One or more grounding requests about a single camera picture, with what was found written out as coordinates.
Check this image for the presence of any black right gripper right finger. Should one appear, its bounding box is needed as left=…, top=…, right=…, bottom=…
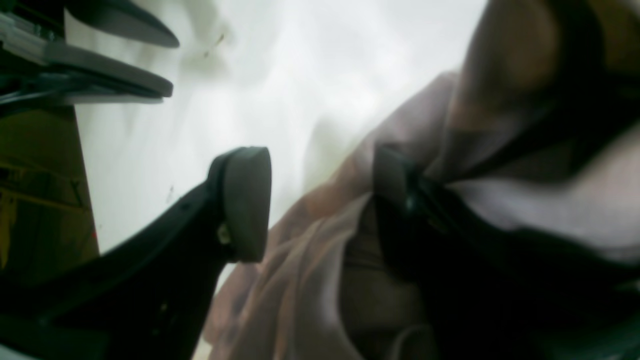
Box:
left=373, top=146, right=639, bottom=360

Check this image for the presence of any mauve brown T-shirt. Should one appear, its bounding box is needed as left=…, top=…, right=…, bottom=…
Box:
left=205, top=0, right=640, bottom=360

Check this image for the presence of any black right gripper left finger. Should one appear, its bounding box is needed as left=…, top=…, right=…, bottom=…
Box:
left=0, top=146, right=272, bottom=360

